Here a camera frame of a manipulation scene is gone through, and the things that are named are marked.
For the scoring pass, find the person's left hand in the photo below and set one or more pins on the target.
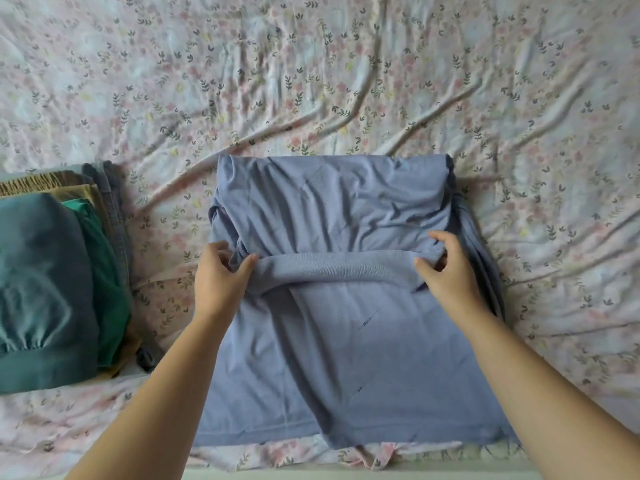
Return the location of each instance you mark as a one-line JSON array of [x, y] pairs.
[[215, 289]]

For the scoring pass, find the person's right hand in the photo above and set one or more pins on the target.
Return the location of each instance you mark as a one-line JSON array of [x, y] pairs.
[[457, 289]]

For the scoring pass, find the person's left thumb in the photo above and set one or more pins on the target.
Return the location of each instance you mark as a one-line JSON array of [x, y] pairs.
[[247, 269]]

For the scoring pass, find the person's right thumb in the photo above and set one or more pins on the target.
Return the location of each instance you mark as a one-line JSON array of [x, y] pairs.
[[425, 270]]

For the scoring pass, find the blue knit garment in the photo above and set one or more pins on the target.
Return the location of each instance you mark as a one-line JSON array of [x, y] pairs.
[[350, 354]]

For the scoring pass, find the person's right forearm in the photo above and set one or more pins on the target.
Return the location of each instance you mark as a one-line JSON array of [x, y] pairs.
[[540, 399]]

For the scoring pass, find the person's left forearm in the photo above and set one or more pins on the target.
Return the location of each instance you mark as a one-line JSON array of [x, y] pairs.
[[160, 394]]

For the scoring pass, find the folded green garment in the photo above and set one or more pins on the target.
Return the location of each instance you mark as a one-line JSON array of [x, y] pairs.
[[107, 289]]

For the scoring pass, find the folded grey-blue jeans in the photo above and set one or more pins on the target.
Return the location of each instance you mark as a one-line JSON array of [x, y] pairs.
[[112, 194]]

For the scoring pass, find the folded olive garment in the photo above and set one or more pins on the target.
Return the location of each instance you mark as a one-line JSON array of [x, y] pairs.
[[60, 180]]

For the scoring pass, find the folded teal garment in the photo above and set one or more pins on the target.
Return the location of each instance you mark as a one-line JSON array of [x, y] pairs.
[[40, 294]]

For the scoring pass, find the floral pink bed sheet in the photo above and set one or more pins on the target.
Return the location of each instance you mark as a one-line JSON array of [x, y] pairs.
[[350, 69]]

